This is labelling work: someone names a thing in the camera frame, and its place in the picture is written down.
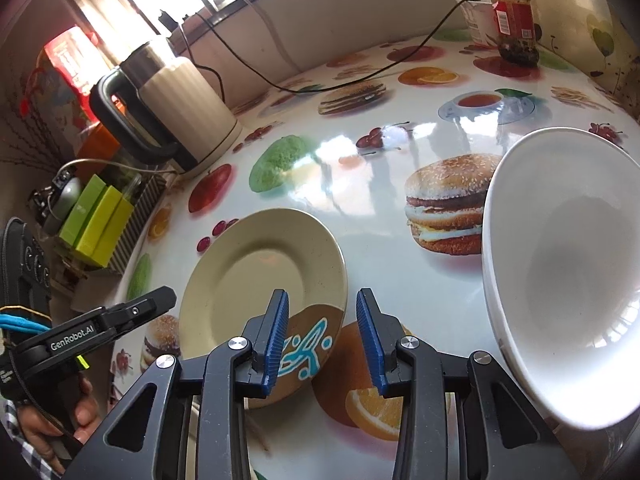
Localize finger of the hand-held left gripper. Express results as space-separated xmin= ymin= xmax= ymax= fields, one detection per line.
xmin=98 ymin=286 xmax=177 ymax=335

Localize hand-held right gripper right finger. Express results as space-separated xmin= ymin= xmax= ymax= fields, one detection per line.
xmin=355 ymin=288 xmax=581 ymax=480

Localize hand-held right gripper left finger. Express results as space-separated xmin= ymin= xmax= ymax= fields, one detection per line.
xmin=65 ymin=289 xmax=291 ymax=480

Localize beige plate with brown rim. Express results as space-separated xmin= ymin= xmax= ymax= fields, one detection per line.
xmin=179 ymin=208 xmax=348 ymax=409

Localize white bowl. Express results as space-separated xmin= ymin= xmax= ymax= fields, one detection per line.
xmin=481 ymin=127 xmax=640 ymax=431

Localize person's left hand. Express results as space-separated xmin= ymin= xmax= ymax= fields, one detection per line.
xmin=20 ymin=376 xmax=95 ymax=456

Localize lime green box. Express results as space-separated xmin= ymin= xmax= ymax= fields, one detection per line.
xmin=75 ymin=185 xmax=135 ymax=267

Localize striped box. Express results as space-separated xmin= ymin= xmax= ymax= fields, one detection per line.
xmin=107 ymin=172 xmax=166 ymax=276

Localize dark green box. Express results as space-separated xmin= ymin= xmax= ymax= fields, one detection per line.
xmin=59 ymin=174 xmax=108 ymax=249

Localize orange box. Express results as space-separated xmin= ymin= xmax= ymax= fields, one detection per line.
xmin=75 ymin=122 xmax=123 ymax=171

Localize cream electric kettle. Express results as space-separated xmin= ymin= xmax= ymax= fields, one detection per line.
xmin=90 ymin=40 xmax=244 ymax=176

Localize red box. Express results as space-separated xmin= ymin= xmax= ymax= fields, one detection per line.
xmin=36 ymin=27 xmax=113 ymax=126

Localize white plastic cup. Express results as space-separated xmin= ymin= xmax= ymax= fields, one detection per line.
xmin=460 ymin=0 xmax=501 ymax=47

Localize glass jar with red label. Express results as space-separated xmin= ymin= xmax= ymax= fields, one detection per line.
xmin=481 ymin=0 xmax=542 ymax=68

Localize grey cable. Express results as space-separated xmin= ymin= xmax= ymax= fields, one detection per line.
xmin=57 ymin=158 xmax=178 ymax=181

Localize black cable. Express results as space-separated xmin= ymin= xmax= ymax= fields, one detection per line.
xmin=160 ymin=0 xmax=483 ymax=97

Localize white cable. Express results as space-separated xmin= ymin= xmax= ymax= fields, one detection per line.
xmin=237 ymin=0 xmax=301 ymax=73

